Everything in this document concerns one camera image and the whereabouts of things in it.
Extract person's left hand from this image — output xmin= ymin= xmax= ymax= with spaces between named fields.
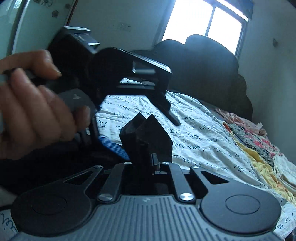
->
xmin=1 ymin=50 xmax=90 ymax=160

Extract bright bedroom window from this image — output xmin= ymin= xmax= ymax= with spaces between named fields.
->
xmin=158 ymin=1 xmax=250 ymax=57

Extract colourful floral blanket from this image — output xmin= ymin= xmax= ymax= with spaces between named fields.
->
xmin=216 ymin=108 xmax=295 ymax=204

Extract green glass wardrobe door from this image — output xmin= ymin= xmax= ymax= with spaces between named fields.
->
xmin=1 ymin=1 xmax=76 ymax=58

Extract white script-print bed cover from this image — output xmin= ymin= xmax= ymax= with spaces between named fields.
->
xmin=0 ymin=77 xmax=292 ymax=235

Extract dark scalloped headboard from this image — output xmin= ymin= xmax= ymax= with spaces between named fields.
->
xmin=134 ymin=35 xmax=253 ymax=120

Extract black pants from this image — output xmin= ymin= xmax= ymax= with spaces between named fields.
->
xmin=1 ymin=113 xmax=173 ymax=196

